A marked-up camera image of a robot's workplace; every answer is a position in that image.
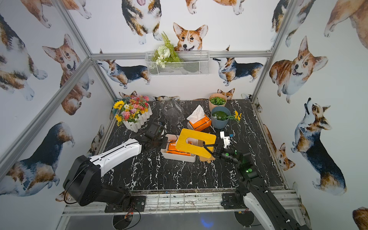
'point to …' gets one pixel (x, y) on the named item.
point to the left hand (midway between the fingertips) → (165, 137)
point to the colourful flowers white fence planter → (133, 112)
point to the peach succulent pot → (216, 99)
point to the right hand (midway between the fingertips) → (207, 143)
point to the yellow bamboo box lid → (183, 134)
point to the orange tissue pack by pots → (198, 120)
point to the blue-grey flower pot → (220, 116)
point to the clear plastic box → (171, 110)
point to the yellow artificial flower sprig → (235, 116)
